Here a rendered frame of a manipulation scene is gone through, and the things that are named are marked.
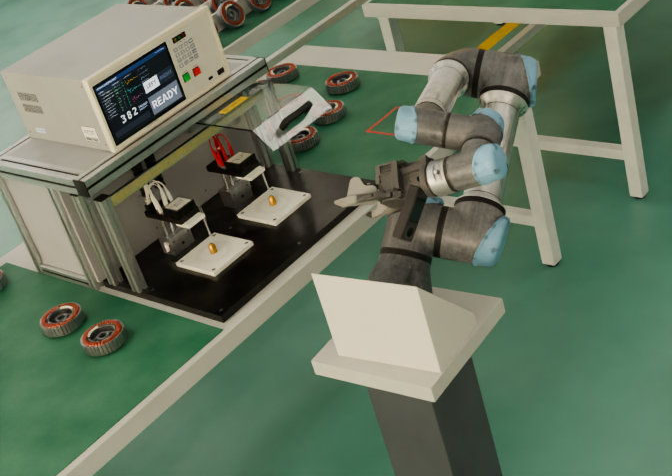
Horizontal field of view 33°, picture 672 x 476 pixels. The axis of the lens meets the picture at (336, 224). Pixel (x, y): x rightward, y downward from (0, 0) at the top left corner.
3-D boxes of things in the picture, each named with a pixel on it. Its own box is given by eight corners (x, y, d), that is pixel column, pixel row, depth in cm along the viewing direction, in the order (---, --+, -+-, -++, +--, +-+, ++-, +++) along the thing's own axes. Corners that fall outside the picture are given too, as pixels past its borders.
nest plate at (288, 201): (311, 197, 316) (310, 193, 316) (276, 226, 308) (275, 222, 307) (273, 190, 326) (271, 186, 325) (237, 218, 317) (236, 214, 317)
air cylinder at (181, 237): (195, 240, 313) (188, 223, 310) (176, 255, 308) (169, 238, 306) (183, 237, 316) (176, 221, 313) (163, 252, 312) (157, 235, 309)
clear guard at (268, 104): (332, 107, 305) (326, 88, 302) (274, 152, 291) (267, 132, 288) (247, 98, 326) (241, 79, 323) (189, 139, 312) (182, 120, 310)
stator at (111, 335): (136, 331, 285) (131, 319, 283) (110, 359, 277) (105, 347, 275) (102, 327, 291) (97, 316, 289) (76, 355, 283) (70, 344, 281)
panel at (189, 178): (261, 159, 345) (230, 70, 331) (99, 282, 307) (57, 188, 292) (258, 159, 346) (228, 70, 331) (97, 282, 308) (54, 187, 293)
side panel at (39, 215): (105, 284, 310) (60, 183, 294) (97, 290, 308) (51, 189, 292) (45, 266, 328) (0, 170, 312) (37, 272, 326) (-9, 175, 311)
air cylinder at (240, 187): (253, 194, 327) (247, 178, 324) (236, 208, 322) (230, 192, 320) (241, 192, 330) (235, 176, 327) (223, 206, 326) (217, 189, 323)
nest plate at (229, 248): (253, 244, 302) (252, 240, 302) (215, 276, 294) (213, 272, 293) (215, 235, 312) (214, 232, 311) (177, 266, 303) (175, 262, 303)
